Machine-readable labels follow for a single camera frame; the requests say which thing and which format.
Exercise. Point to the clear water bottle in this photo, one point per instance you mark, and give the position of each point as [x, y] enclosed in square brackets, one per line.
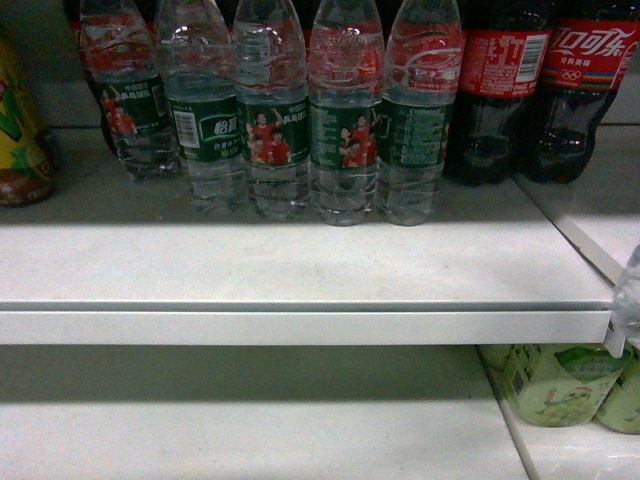
[625, 309]

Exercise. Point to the water bottle with players label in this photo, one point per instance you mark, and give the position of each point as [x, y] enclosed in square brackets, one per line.
[271, 88]

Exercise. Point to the water bottle behind front one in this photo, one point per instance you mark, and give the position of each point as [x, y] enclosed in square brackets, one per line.
[344, 82]

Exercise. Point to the white metal shelf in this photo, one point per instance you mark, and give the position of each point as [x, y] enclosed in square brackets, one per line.
[109, 261]

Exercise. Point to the right water bottle text label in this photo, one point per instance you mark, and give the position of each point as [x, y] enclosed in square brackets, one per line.
[422, 68]

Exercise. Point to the water bottle with barcode label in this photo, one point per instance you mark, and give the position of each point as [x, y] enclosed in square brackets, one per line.
[196, 62]

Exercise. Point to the white adjacent right shelf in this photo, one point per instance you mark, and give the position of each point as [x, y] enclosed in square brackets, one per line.
[583, 177]

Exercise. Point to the far left water bottle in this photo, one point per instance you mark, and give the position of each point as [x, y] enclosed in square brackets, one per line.
[121, 58]

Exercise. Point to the white lower shelf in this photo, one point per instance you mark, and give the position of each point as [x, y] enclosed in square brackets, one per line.
[126, 412]

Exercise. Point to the light green tea bottle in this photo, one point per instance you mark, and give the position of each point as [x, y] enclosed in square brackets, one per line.
[620, 409]
[555, 385]

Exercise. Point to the cola bottle with barcode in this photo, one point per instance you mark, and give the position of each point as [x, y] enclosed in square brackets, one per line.
[505, 44]

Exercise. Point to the yellow green drink bottle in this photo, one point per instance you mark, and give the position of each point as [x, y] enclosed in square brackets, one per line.
[27, 158]

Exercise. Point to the cola bottle with logo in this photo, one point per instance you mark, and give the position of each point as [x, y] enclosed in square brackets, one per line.
[590, 51]

